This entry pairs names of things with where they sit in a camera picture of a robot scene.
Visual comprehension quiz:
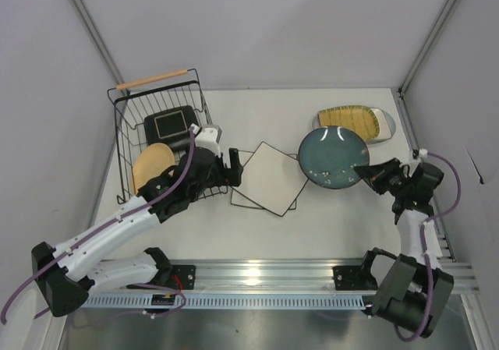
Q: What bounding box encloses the woven fan-shaped plate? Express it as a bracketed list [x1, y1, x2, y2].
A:
[317, 105, 380, 141]

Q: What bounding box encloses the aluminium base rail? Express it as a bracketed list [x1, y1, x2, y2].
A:
[54, 259, 480, 292]

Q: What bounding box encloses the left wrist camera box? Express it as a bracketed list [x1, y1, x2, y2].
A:
[190, 124, 222, 157]

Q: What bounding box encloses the white square plate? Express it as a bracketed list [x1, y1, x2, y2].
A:
[229, 150, 299, 211]
[230, 140, 309, 217]

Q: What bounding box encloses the black square dish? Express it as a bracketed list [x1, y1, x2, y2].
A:
[143, 105, 199, 152]

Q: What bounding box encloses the dark blue round plate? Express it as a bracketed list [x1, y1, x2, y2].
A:
[298, 126, 370, 189]

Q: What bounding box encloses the white rectangular plate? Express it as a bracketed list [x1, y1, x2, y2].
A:
[317, 107, 393, 143]

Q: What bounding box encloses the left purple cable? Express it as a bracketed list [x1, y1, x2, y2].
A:
[0, 127, 198, 326]

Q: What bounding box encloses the black wire dish rack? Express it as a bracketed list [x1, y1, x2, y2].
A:
[111, 69, 212, 204]

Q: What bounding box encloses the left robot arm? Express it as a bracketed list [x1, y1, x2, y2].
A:
[31, 147, 243, 317]

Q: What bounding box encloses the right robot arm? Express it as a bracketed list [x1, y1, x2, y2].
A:
[355, 158, 454, 342]

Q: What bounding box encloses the white slotted cable duct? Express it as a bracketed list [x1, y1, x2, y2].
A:
[83, 292, 368, 310]

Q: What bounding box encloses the wooden plate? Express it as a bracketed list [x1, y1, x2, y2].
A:
[131, 143, 175, 194]

